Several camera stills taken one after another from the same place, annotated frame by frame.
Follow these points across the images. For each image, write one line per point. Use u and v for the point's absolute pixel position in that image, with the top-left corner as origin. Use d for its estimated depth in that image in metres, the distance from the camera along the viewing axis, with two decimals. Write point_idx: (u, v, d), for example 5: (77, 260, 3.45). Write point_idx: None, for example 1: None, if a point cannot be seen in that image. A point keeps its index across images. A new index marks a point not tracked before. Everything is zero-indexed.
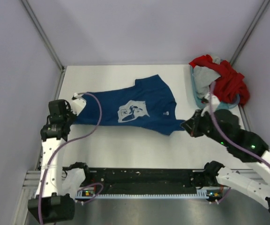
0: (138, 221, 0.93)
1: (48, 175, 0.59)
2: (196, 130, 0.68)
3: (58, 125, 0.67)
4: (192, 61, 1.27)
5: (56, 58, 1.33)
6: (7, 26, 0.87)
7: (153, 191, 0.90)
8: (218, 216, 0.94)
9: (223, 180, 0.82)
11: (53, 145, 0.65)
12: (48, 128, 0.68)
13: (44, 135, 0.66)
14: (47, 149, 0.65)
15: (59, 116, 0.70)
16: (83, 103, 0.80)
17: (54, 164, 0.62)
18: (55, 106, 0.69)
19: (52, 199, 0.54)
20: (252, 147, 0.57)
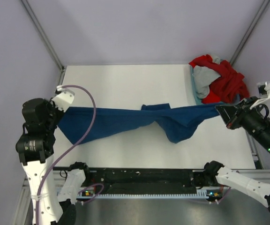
0: (138, 221, 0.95)
1: (41, 205, 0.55)
2: (236, 123, 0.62)
3: (37, 139, 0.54)
4: (193, 61, 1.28)
5: (56, 58, 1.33)
6: (7, 26, 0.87)
7: (153, 191, 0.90)
8: (216, 215, 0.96)
9: (221, 178, 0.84)
11: (36, 168, 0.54)
12: (25, 142, 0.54)
13: (23, 156, 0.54)
14: (31, 175, 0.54)
15: (37, 124, 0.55)
16: (69, 100, 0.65)
17: (46, 191, 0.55)
18: (33, 113, 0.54)
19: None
20: None
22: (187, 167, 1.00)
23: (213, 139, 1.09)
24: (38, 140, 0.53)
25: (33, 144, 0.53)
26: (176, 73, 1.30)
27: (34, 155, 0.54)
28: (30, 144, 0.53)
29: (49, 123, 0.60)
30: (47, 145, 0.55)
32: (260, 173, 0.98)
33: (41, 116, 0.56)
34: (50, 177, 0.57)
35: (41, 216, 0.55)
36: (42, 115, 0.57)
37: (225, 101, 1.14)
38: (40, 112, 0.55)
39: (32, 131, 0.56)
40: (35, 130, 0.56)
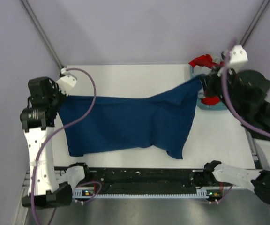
0: (138, 221, 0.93)
1: (38, 172, 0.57)
2: (211, 89, 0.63)
3: (41, 109, 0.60)
4: (192, 60, 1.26)
5: (56, 58, 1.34)
6: (7, 26, 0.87)
7: (153, 191, 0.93)
8: (218, 215, 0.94)
9: (217, 173, 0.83)
11: (37, 135, 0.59)
12: (28, 113, 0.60)
13: (26, 123, 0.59)
14: (31, 142, 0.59)
15: (41, 97, 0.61)
16: (72, 82, 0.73)
17: (44, 159, 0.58)
18: (36, 86, 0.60)
19: (48, 198, 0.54)
20: None
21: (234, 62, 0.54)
22: (186, 167, 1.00)
23: (213, 139, 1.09)
24: (41, 109, 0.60)
25: (37, 112, 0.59)
26: (176, 73, 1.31)
27: (36, 123, 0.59)
28: (34, 112, 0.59)
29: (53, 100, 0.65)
30: (49, 115, 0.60)
32: None
33: (46, 90, 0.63)
34: (50, 146, 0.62)
35: (37, 185, 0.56)
36: (47, 91, 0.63)
37: None
38: (46, 86, 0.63)
39: (36, 104, 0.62)
40: (39, 103, 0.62)
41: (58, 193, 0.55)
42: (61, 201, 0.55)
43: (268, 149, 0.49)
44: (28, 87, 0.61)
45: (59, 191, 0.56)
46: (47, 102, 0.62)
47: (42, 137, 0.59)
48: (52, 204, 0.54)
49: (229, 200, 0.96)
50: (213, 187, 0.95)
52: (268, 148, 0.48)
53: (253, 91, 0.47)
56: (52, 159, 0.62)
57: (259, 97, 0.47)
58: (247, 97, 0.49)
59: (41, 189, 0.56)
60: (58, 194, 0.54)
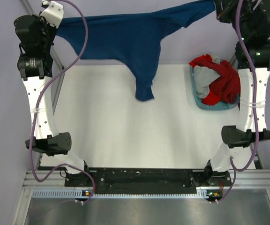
0: (138, 221, 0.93)
1: (39, 117, 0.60)
2: (227, 13, 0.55)
3: (36, 60, 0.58)
4: (193, 61, 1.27)
5: (56, 58, 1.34)
6: (7, 27, 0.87)
7: (153, 191, 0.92)
8: (218, 215, 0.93)
9: (213, 161, 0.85)
11: (38, 85, 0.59)
12: (25, 61, 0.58)
13: (24, 72, 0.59)
14: (28, 89, 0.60)
15: (34, 45, 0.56)
16: (61, 17, 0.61)
17: (43, 106, 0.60)
18: (26, 34, 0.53)
19: (49, 139, 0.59)
20: (257, 55, 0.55)
21: None
22: (186, 167, 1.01)
23: (213, 139, 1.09)
24: (38, 58, 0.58)
25: (34, 63, 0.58)
26: (175, 73, 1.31)
27: (35, 71, 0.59)
28: (31, 62, 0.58)
29: (44, 41, 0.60)
30: (47, 64, 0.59)
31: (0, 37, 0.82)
32: (260, 173, 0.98)
33: (35, 33, 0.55)
34: (48, 93, 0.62)
35: (37, 128, 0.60)
36: (36, 33, 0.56)
37: (225, 101, 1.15)
38: (33, 29, 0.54)
39: (29, 50, 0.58)
40: (33, 50, 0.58)
41: (58, 138, 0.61)
42: (62, 145, 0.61)
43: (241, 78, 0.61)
44: (17, 33, 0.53)
45: (59, 136, 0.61)
46: (41, 48, 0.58)
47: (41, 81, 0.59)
48: (53, 146, 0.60)
49: (229, 201, 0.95)
50: (213, 187, 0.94)
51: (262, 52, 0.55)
52: (242, 75, 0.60)
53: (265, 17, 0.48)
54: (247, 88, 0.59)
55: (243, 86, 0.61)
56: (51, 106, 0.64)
57: (264, 28, 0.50)
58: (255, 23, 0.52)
59: (41, 133, 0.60)
60: (58, 138, 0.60)
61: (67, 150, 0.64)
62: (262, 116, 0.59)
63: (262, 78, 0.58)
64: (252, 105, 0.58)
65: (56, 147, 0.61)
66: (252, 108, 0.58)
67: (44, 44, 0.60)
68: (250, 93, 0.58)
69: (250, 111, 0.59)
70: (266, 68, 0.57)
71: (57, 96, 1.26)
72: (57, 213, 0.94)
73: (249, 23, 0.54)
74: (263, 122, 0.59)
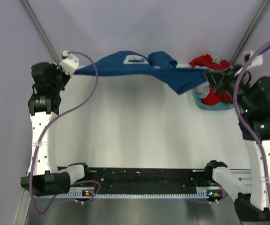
0: (138, 221, 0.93)
1: (40, 152, 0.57)
2: (221, 88, 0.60)
3: (45, 98, 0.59)
4: (192, 61, 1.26)
5: (56, 59, 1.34)
6: (7, 27, 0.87)
7: (153, 191, 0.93)
8: (218, 215, 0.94)
9: (218, 175, 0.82)
11: (43, 119, 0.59)
12: (35, 100, 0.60)
13: (32, 108, 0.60)
14: (35, 123, 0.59)
15: (45, 85, 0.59)
16: (76, 65, 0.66)
17: (46, 140, 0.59)
18: (40, 75, 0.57)
19: (48, 177, 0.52)
20: (262, 128, 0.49)
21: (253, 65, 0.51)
22: (186, 167, 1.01)
23: (213, 139, 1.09)
24: (48, 97, 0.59)
25: (42, 102, 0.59)
26: None
27: (42, 109, 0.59)
28: (41, 100, 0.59)
29: (56, 84, 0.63)
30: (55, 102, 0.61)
31: None
32: None
33: (48, 75, 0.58)
34: (51, 132, 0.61)
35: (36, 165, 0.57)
36: (50, 77, 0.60)
37: (225, 101, 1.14)
38: (47, 71, 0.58)
39: (41, 90, 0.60)
40: (43, 90, 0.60)
41: (59, 176, 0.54)
42: (61, 185, 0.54)
43: (250, 152, 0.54)
44: (32, 73, 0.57)
45: (60, 176, 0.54)
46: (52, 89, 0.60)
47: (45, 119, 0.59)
48: (51, 185, 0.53)
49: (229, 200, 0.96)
50: (213, 187, 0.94)
51: (267, 124, 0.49)
52: (249, 148, 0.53)
53: (264, 95, 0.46)
54: (256, 161, 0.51)
55: (252, 161, 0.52)
56: (53, 144, 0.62)
57: (262, 104, 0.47)
58: (256, 99, 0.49)
59: (39, 169, 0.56)
60: (59, 176, 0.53)
61: (66, 191, 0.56)
62: None
63: None
64: (265, 180, 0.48)
65: (55, 188, 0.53)
66: (265, 183, 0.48)
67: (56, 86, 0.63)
68: (260, 168, 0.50)
69: (264, 187, 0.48)
70: None
71: None
72: (58, 213, 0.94)
73: (248, 96, 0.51)
74: None
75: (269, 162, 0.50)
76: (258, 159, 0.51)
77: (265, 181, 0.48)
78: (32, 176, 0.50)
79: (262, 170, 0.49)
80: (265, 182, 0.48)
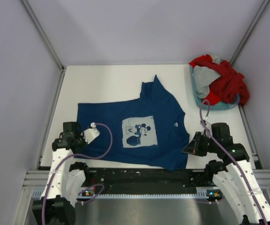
0: (138, 221, 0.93)
1: (54, 179, 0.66)
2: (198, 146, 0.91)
3: (67, 139, 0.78)
4: (193, 61, 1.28)
5: (56, 59, 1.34)
6: (7, 26, 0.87)
7: (153, 191, 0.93)
8: (218, 215, 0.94)
9: (218, 177, 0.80)
11: (62, 153, 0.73)
12: (59, 140, 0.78)
13: (54, 145, 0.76)
14: (56, 157, 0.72)
15: (70, 134, 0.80)
16: (95, 134, 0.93)
17: (61, 169, 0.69)
18: (68, 124, 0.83)
19: (56, 203, 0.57)
20: (233, 151, 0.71)
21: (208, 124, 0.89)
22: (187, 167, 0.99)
23: None
24: (69, 139, 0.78)
25: (67, 140, 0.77)
26: (174, 73, 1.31)
27: (62, 145, 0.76)
28: (63, 140, 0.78)
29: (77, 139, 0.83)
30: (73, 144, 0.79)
31: None
32: (261, 173, 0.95)
33: (75, 129, 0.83)
34: (68, 164, 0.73)
35: (50, 190, 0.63)
36: (75, 131, 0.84)
37: (225, 101, 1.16)
38: (75, 126, 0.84)
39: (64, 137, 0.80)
40: (67, 138, 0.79)
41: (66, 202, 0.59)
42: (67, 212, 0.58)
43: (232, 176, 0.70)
44: (63, 125, 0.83)
45: (67, 202, 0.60)
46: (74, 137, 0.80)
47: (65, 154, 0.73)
48: (58, 211, 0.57)
49: None
50: (214, 187, 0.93)
51: (236, 149, 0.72)
52: (232, 172, 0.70)
53: (217, 127, 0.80)
54: (239, 181, 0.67)
55: (237, 182, 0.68)
56: (66, 177, 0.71)
57: (222, 134, 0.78)
58: (215, 134, 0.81)
59: (51, 194, 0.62)
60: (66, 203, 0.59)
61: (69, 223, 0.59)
62: (266, 203, 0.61)
63: (248, 169, 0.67)
64: (250, 194, 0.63)
65: (61, 214, 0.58)
66: (252, 197, 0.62)
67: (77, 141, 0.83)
68: (244, 184, 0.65)
69: (252, 200, 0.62)
70: (246, 160, 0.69)
71: (56, 101, 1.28)
72: None
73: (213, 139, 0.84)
74: None
75: (249, 177, 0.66)
76: (241, 180, 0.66)
77: (251, 195, 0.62)
78: (45, 198, 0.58)
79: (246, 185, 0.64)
80: (251, 196, 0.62)
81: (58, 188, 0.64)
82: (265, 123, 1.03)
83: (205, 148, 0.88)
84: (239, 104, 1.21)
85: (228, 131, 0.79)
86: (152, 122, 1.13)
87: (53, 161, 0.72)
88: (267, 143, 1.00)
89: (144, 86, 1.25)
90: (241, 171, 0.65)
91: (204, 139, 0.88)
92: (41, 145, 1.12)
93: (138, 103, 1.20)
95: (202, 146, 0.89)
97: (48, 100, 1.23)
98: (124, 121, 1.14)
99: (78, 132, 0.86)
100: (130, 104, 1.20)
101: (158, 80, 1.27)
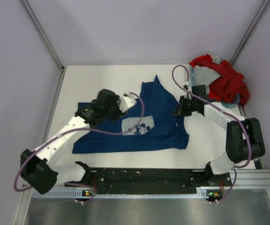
0: (138, 221, 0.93)
1: (54, 143, 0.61)
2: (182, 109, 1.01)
3: (92, 114, 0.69)
4: (193, 61, 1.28)
5: (56, 58, 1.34)
6: (7, 26, 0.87)
7: (154, 191, 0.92)
8: (219, 215, 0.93)
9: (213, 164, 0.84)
11: (78, 123, 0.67)
12: (85, 109, 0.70)
13: (78, 112, 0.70)
14: (70, 124, 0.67)
15: (100, 107, 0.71)
16: (131, 104, 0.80)
17: (66, 138, 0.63)
18: (102, 95, 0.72)
19: (37, 166, 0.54)
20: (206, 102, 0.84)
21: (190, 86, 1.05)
22: (187, 167, 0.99)
23: (212, 138, 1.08)
24: (93, 114, 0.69)
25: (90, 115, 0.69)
26: (174, 73, 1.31)
27: (84, 117, 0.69)
28: (89, 111, 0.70)
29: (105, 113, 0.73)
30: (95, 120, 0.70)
31: None
32: (260, 173, 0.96)
33: (108, 104, 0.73)
34: (76, 136, 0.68)
35: (44, 149, 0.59)
36: (108, 104, 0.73)
37: (225, 101, 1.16)
38: (108, 100, 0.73)
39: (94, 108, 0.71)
40: (95, 109, 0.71)
41: (47, 170, 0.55)
42: (41, 178, 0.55)
43: (211, 116, 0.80)
44: (99, 92, 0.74)
45: (47, 173, 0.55)
46: (101, 114, 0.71)
47: (80, 123, 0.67)
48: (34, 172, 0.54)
49: (229, 200, 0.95)
50: (214, 187, 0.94)
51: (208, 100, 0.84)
52: (208, 113, 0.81)
53: (196, 87, 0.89)
54: (213, 112, 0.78)
55: (215, 117, 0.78)
56: (66, 147, 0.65)
57: (199, 92, 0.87)
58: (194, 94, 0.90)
59: (43, 154, 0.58)
60: (44, 174, 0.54)
61: (38, 190, 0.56)
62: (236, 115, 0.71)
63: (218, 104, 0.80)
64: (221, 112, 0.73)
65: (37, 175, 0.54)
66: (223, 113, 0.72)
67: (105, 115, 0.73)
68: (214, 110, 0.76)
69: (224, 116, 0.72)
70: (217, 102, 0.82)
71: (55, 101, 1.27)
72: (57, 213, 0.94)
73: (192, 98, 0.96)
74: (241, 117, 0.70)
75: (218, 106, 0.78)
76: (213, 110, 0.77)
77: (221, 112, 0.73)
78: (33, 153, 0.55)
79: (215, 109, 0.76)
80: (222, 112, 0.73)
81: (51, 153, 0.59)
82: (265, 123, 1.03)
83: (188, 108, 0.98)
84: (239, 104, 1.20)
85: (205, 90, 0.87)
86: (152, 123, 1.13)
87: (66, 124, 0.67)
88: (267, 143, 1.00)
89: (144, 86, 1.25)
90: (211, 103, 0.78)
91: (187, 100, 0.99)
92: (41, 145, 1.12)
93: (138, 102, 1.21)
95: (185, 107, 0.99)
97: (48, 100, 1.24)
98: (123, 121, 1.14)
99: (116, 102, 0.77)
100: None
101: (158, 80, 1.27)
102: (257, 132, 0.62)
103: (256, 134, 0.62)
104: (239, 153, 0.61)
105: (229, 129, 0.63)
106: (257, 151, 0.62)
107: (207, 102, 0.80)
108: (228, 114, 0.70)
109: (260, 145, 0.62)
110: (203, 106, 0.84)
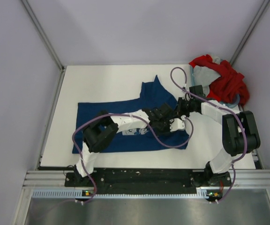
0: (138, 221, 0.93)
1: (125, 118, 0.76)
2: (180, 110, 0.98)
3: (154, 117, 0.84)
4: (193, 61, 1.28)
5: (56, 59, 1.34)
6: (7, 26, 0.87)
7: (154, 191, 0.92)
8: (218, 215, 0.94)
9: (213, 164, 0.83)
11: (143, 116, 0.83)
12: (150, 111, 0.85)
13: (145, 110, 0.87)
14: (138, 113, 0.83)
15: (161, 115, 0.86)
16: (181, 127, 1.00)
17: (134, 120, 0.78)
18: (165, 106, 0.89)
19: (110, 125, 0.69)
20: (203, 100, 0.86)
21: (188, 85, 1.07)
22: (186, 167, 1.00)
23: (212, 138, 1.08)
24: (154, 117, 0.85)
25: (153, 115, 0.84)
26: (174, 73, 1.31)
27: (149, 115, 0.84)
28: (152, 114, 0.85)
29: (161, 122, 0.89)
30: (153, 122, 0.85)
31: None
32: (260, 173, 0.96)
33: (165, 115, 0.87)
34: (137, 124, 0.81)
35: (117, 117, 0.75)
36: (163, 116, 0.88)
37: (225, 101, 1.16)
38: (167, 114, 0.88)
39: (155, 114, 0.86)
40: (155, 115, 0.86)
41: (112, 133, 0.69)
42: (105, 138, 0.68)
43: (209, 113, 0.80)
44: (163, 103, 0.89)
45: (110, 135, 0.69)
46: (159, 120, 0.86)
47: (145, 117, 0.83)
48: (105, 130, 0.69)
49: (229, 200, 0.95)
50: (214, 187, 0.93)
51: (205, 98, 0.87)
52: (206, 111, 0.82)
53: (192, 87, 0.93)
54: (210, 109, 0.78)
55: (212, 113, 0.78)
56: (126, 127, 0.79)
57: (196, 92, 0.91)
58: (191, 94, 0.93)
59: (115, 120, 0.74)
60: (110, 133, 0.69)
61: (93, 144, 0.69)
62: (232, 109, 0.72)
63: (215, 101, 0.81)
64: (218, 107, 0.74)
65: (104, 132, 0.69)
66: (219, 108, 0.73)
67: (159, 123, 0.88)
68: (211, 107, 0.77)
69: (221, 111, 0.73)
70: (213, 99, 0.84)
71: (55, 101, 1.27)
72: (57, 213, 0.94)
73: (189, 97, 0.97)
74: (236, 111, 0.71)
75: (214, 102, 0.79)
76: (209, 107, 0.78)
77: (217, 108, 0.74)
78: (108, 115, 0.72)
79: (212, 105, 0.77)
80: (218, 108, 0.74)
81: (121, 123, 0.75)
82: (264, 123, 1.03)
83: (187, 109, 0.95)
84: (239, 104, 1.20)
85: (201, 90, 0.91)
86: None
87: (135, 111, 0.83)
88: (267, 143, 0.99)
89: (144, 86, 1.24)
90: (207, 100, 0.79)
91: (185, 101, 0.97)
92: (41, 145, 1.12)
93: (138, 102, 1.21)
95: (184, 108, 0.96)
97: (48, 100, 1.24)
98: None
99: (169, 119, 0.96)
100: (130, 103, 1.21)
101: (158, 80, 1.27)
102: (251, 123, 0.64)
103: (250, 126, 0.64)
104: (235, 145, 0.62)
105: (225, 121, 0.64)
106: (253, 143, 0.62)
107: (204, 101, 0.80)
108: (224, 109, 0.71)
109: (256, 137, 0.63)
110: (200, 104, 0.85)
